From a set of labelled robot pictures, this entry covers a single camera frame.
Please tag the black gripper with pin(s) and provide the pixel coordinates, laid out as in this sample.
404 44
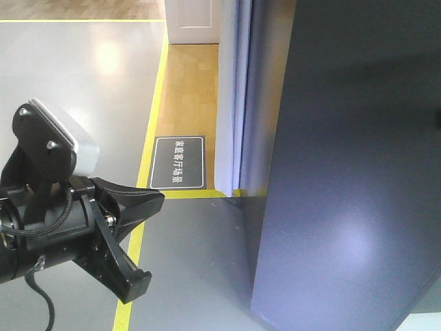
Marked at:
81 220

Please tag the fridge door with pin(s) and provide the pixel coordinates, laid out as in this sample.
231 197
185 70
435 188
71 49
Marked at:
351 234

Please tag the yellow floor tape line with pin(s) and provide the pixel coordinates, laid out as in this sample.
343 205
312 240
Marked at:
195 243

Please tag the floor sign label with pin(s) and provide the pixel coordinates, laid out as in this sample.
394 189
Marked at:
178 163

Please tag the white panelled door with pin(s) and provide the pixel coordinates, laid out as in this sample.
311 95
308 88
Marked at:
193 21

